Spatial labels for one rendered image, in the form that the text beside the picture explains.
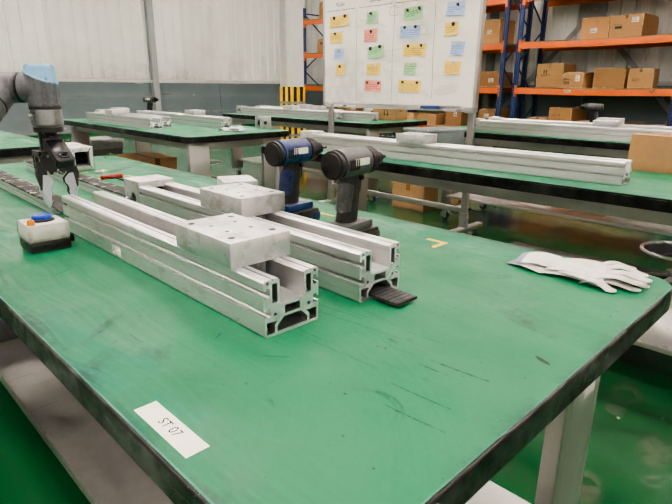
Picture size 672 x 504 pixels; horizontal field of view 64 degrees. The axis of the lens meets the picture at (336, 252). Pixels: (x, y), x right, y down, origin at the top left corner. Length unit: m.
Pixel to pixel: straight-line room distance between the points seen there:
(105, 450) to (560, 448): 1.09
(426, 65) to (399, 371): 3.55
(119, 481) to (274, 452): 0.94
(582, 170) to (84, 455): 1.89
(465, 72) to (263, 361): 3.39
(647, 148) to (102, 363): 2.32
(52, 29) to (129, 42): 1.59
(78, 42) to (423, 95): 9.97
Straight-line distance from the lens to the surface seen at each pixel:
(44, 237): 1.27
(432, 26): 4.11
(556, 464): 1.15
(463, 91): 3.93
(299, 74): 9.50
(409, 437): 0.58
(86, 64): 13.17
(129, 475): 1.48
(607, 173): 2.23
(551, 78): 11.07
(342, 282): 0.90
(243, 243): 0.78
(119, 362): 0.75
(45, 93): 1.57
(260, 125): 4.47
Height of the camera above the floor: 1.12
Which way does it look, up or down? 17 degrees down
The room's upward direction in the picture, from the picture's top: straight up
